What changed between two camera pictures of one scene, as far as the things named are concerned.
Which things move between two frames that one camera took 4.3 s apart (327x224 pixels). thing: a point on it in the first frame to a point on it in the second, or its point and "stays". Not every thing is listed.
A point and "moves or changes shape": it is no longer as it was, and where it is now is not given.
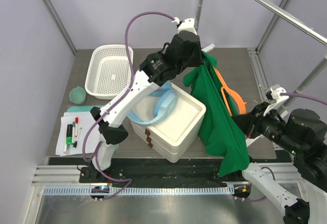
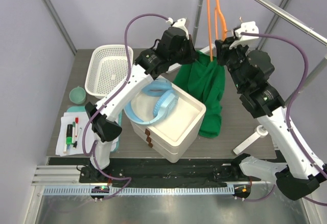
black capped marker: (75, 143) stays
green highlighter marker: (69, 134) stays
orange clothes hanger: (241, 104) to (217, 10)
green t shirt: (221, 136) moves or changes shape
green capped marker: (73, 132) stays
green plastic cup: (77, 95) stays
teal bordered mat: (86, 108) stays
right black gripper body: (267, 126) to (233, 58)
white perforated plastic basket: (109, 71) stays
